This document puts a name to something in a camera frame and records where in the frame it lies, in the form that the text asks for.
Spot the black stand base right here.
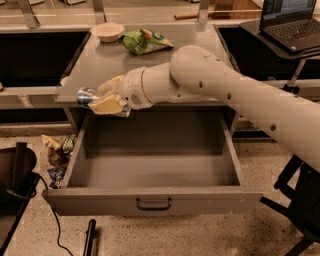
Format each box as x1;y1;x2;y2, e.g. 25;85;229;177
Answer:
260;155;320;256

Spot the black chair left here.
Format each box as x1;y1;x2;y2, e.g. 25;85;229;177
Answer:
0;142;37;256

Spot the beige bowl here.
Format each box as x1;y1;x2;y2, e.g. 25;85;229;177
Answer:
90;22;124;43

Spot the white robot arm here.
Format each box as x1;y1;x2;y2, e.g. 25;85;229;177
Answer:
89;45;320;171

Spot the pile of snack wrappers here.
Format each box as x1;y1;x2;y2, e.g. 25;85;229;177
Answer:
41;134;76;189

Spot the black bar on floor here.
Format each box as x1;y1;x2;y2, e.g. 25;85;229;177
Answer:
83;219;96;256

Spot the black cable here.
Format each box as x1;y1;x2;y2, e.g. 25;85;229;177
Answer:
33;173;74;256

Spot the wooden stick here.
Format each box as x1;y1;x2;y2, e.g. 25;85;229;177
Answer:
174;12;231;20

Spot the green chip bag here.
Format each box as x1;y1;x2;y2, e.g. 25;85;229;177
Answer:
119;28;174;56

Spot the open grey top drawer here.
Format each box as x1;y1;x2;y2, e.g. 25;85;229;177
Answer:
43;110;262;216

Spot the blue silver redbull can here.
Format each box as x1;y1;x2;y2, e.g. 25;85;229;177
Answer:
76;87;132;118

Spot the black drawer handle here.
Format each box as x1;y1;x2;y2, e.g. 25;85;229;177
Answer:
136;198;172;211

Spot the black laptop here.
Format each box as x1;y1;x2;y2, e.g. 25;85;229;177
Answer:
259;0;320;52

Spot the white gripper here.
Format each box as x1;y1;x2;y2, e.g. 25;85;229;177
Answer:
88;67;152;115

